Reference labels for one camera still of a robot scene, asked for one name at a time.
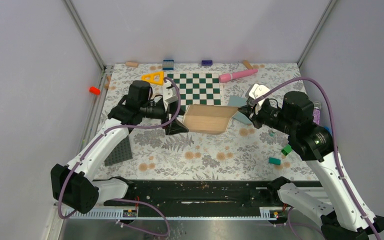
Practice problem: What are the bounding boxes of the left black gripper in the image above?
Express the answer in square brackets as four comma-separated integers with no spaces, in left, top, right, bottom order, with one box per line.
[140,100,190,135]

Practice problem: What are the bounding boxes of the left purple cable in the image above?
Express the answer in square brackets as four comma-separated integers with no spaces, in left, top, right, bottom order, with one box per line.
[57,77,182,238]

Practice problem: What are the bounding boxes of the wooden cylinder peg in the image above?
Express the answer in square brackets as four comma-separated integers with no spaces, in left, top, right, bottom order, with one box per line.
[242,60,253,70]
[125,61,139,68]

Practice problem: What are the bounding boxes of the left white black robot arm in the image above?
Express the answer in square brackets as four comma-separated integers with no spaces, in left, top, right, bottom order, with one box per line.
[50,77,189,219]

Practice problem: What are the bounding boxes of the green white chessboard mat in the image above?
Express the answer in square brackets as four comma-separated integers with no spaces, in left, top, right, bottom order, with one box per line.
[166,72,225,111]

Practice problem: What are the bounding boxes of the pink toy microphone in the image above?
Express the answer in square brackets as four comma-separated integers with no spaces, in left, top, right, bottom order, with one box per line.
[218,69,258,83]

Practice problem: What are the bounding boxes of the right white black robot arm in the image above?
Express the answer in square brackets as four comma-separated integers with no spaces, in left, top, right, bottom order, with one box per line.
[238,91,384,240]

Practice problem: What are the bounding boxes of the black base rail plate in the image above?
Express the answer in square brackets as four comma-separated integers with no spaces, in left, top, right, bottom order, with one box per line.
[92,178,325,218]

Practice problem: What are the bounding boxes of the orange red small cylinder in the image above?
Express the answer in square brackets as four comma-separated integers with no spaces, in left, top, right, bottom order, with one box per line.
[88,86,101,96]

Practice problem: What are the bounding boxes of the purple cable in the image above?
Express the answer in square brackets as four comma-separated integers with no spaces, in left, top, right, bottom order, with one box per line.
[251,77,383,240]
[57,77,182,238]

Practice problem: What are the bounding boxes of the grey-blue envelope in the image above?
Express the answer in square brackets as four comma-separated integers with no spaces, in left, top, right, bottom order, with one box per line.
[227,95,253,125]

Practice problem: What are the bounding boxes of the floral patterned table mat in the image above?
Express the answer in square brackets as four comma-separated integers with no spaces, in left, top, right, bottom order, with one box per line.
[95,62,318,181]

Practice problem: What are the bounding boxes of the grey lego baseplate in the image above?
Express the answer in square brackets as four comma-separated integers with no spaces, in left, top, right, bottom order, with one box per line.
[104,136,133,167]

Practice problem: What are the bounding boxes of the yellow triangle toy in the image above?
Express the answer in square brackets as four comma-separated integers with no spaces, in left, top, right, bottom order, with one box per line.
[141,71,165,86]

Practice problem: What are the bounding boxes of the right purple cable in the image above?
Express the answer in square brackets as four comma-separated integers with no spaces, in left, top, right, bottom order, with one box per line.
[251,77,383,240]

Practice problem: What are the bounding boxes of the blue grey lego brick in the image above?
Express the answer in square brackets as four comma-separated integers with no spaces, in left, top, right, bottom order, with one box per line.
[161,59,175,71]

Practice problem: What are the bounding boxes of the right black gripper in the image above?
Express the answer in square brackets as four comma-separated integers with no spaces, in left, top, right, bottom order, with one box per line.
[238,99,297,135]

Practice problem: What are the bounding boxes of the right wooden cylinder peg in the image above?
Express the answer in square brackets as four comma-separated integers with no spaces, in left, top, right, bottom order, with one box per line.
[242,60,253,70]

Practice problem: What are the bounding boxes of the teal small block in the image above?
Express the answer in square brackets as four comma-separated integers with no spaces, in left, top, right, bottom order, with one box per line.
[268,157,282,166]

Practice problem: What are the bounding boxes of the left wooden cylinder peg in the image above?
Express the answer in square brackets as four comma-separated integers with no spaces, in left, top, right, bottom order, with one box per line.
[125,61,139,68]

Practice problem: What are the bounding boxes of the purple glitter microphone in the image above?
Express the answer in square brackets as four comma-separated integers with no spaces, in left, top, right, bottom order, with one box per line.
[312,101,322,125]

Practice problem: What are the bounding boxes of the purple lego brick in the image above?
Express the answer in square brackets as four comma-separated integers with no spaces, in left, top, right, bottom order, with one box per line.
[201,60,213,66]

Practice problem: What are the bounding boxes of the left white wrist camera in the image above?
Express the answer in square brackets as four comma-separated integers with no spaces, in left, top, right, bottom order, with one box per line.
[162,85,178,106]

